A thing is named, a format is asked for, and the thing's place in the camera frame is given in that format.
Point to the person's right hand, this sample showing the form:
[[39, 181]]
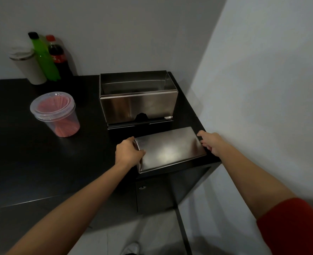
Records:
[[214, 143]]

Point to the person's left hand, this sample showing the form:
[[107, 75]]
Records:
[[126, 154]]

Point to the person's left thumb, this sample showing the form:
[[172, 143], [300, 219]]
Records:
[[140, 154]]

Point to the person's right fingers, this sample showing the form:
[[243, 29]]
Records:
[[204, 142]]

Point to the stainless steel lid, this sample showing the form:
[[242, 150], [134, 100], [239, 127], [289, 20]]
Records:
[[169, 148]]

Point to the person's right forearm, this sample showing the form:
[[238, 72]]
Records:
[[252, 180]]

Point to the person's left forearm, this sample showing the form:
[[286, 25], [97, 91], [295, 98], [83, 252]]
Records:
[[71, 209]]

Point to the black cabinet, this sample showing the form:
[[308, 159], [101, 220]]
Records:
[[161, 188]]

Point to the stainless steel open box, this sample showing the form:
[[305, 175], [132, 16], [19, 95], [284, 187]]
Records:
[[138, 103]]

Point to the bundle of red straws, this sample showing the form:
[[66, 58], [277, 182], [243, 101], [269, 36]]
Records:
[[59, 118]]

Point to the clear plastic cup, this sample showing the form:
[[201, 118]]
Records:
[[58, 116]]

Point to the red sleeve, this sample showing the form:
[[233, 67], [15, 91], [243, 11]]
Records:
[[294, 228]]

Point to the dark cola bottle red cap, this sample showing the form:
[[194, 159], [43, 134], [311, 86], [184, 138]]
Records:
[[59, 59]]

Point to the green plastic bottle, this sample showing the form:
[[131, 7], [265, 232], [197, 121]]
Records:
[[44, 58]]

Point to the white tumbler with lid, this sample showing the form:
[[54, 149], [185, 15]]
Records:
[[29, 65]]

